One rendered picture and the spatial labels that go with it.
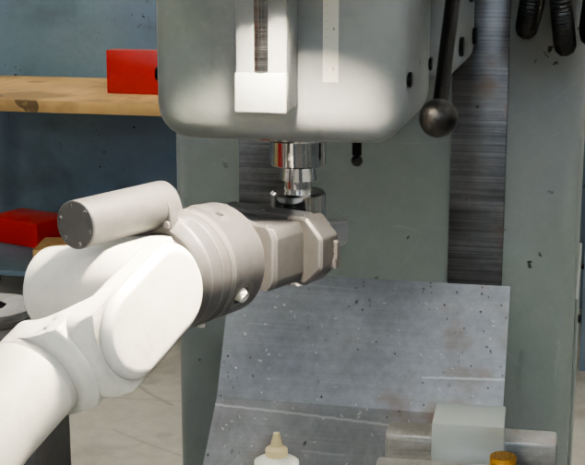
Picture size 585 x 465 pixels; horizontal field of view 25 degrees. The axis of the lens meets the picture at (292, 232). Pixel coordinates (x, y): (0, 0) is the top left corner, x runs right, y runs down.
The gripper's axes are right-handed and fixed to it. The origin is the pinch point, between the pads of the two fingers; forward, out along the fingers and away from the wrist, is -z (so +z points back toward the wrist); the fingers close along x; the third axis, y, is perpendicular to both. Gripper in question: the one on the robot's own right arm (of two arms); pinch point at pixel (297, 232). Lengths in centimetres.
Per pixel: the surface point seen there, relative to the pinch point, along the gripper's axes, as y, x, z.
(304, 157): -6.9, -1.8, 1.6
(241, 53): -16.1, -3.3, 12.4
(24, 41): 18, 349, -312
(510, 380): 24.1, -1.6, -40.6
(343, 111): -11.7, -8.5, 6.4
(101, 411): 121, 211, -203
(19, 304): 9.4, 27.8, 5.7
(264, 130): -9.9, -2.3, 8.1
